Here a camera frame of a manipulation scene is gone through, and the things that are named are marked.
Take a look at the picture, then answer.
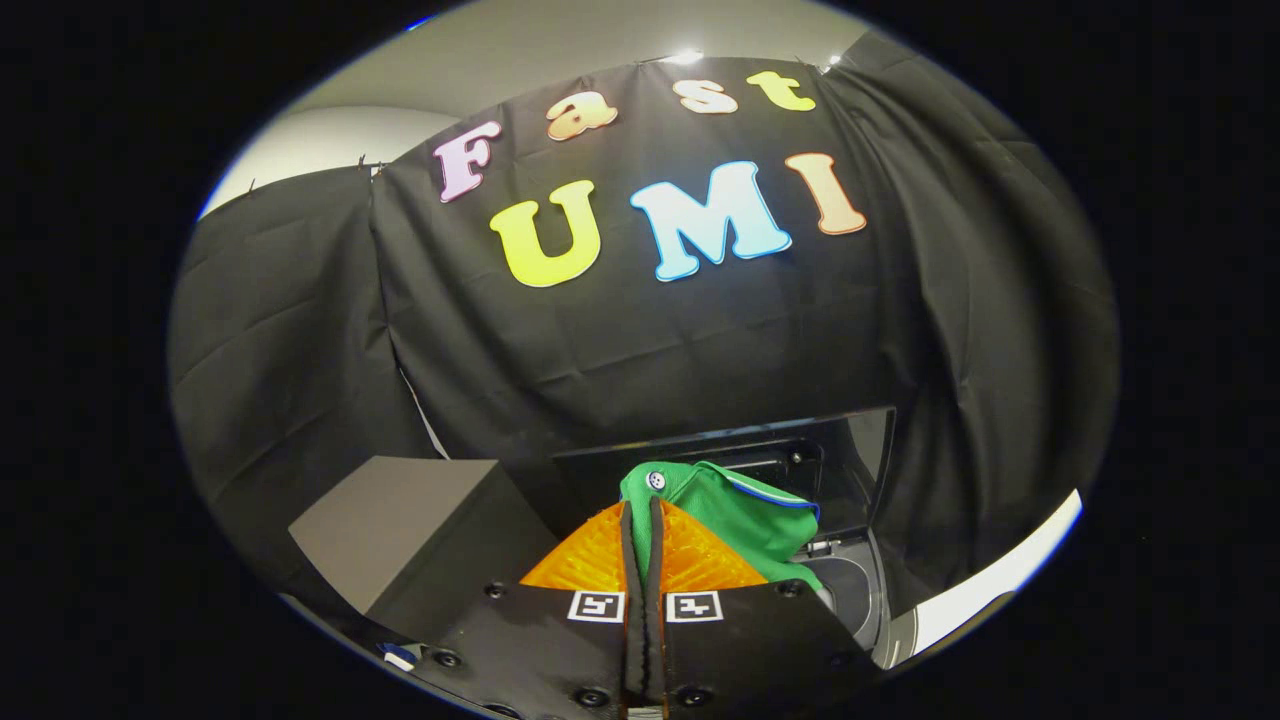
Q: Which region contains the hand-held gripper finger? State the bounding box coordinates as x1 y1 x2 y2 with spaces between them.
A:
409 497 648 720
646 496 887 720

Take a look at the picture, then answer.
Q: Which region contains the green polo shirt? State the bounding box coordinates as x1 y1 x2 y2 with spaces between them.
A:
619 459 827 593

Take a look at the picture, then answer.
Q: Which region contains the dark grey washing machine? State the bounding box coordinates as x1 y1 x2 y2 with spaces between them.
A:
798 528 923 673

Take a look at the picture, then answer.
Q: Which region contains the grey box stand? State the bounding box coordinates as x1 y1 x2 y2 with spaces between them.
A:
287 455 563 643

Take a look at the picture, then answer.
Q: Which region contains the black backdrop cloth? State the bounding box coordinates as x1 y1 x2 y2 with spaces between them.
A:
167 30 1120 646

